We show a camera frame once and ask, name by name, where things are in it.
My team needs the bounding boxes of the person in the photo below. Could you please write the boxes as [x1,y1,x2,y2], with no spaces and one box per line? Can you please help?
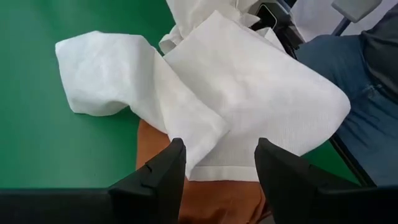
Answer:
[294,4,398,187]

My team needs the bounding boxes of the white waffle towel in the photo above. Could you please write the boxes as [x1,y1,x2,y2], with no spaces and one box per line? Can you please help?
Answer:
[55,0,351,182]

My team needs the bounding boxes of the plain orange towel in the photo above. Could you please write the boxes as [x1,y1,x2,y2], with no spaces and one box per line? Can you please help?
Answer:
[136,119,268,224]

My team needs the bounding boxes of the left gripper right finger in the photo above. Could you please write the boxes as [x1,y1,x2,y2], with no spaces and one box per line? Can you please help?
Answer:
[254,138,361,224]

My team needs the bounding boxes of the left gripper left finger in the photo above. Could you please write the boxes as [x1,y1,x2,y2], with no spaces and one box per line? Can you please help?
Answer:
[108,138,187,224]

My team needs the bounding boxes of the green table mat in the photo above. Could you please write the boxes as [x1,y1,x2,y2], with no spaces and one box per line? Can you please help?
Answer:
[0,0,361,189]

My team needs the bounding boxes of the black metal table frame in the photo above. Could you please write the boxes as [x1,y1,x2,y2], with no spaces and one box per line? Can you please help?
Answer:
[248,2,377,187]

